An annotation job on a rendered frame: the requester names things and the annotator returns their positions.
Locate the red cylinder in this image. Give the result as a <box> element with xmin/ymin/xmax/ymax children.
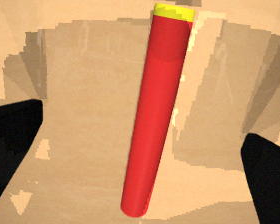
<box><xmin>120</xmin><ymin>3</ymin><xmax>196</xmax><ymax>217</ymax></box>

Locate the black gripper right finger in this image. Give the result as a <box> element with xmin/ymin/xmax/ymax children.
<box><xmin>240</xmin><ymin>132</ymin><xmax>280</xmax><ymax>224</ymax></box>

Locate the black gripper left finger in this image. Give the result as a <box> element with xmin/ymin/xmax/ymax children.
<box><xmin>0</xmin><ymin>99</ymin><xmax>43</xmax><ymax>196</ymax></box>

